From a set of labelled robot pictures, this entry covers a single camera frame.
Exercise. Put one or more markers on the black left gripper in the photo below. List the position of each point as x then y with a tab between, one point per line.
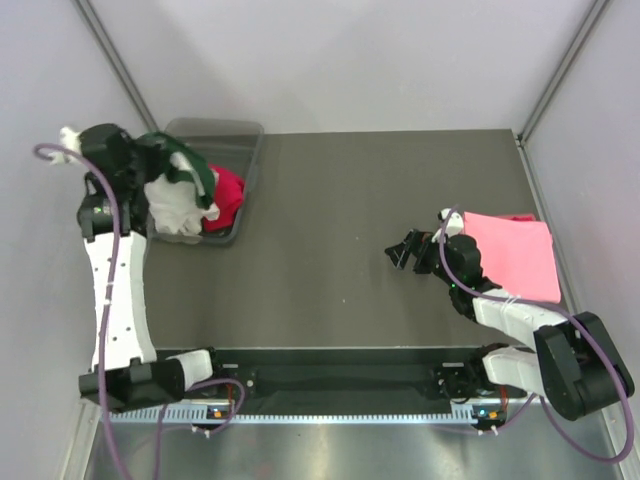
155	150

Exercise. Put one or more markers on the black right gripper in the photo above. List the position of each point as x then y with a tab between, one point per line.
421	243

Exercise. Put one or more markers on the white and green t-shirt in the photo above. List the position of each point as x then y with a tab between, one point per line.
180	186

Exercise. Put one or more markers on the pink t-shirt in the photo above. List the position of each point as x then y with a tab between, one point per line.
517	255

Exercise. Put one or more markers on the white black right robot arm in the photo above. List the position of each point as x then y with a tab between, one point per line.
570	361

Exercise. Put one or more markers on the crimson red t-shirt in bin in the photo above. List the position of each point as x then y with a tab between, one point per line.
228	197

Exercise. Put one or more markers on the clear grey plastic bin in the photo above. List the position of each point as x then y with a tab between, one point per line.
231	144

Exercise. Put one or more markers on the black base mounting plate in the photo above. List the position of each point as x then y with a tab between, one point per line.
431	373

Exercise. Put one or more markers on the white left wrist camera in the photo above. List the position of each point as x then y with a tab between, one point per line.
69	139

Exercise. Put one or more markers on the left aluminium frame post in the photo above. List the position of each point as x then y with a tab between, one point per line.
93	22

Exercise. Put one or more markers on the aluminium frame post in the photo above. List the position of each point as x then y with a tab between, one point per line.
93	22
579	39

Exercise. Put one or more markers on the right aluminium frame post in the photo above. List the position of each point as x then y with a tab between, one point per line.
579	39

